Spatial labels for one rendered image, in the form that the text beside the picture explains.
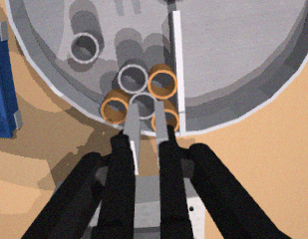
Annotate blue crate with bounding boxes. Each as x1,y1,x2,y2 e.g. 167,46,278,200
0,21,23,137

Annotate grey metal bushing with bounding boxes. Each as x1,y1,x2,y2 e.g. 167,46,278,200
69,30,105,64
118,58,149,94
129,85,157,120

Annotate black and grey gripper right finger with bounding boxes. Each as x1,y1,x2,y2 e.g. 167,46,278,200
154,101,292,239

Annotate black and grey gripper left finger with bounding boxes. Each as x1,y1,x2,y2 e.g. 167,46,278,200
21,104,141,239

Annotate bronze bushing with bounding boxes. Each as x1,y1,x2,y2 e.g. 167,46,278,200
152,100,179,131
148,64,177,99
101,89,131,124

